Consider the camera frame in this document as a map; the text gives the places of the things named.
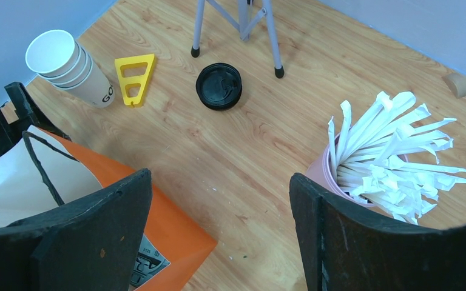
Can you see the bundle of wrapped straws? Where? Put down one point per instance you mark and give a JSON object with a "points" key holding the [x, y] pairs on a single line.
{"points": [[369, 157]]}

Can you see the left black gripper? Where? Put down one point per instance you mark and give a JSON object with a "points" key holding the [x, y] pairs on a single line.
{"points": [[28, 114]]}

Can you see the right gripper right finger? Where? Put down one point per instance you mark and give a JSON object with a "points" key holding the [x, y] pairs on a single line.
{"points": [[345, 246]]}

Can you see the stack of black lids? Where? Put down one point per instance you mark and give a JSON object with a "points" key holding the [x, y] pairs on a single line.
{"points": [[219, 86]]}

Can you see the grey tripod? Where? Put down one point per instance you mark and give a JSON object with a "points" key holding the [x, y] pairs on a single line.
{"points": [[244, 25]]}

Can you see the stack of paper cups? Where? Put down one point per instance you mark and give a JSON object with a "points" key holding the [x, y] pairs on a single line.
{"points": [[58, 58]]}

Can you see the yellow triangular plastic stand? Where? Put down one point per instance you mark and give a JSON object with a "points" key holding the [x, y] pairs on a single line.
{"points": [[141, 81]]}

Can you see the orange paper bag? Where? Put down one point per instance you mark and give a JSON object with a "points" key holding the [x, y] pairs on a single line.
{"points": [[43, 171]]}

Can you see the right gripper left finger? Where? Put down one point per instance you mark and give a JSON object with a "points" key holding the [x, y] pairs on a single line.
{"points": [[88, 244]]}

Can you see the pink straw holder cup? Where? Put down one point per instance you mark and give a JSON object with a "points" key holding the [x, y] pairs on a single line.
{"points": [[320, 172]]}

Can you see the small brown tape roll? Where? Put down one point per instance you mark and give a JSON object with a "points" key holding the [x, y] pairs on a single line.
{"points": [[456, 83]]}

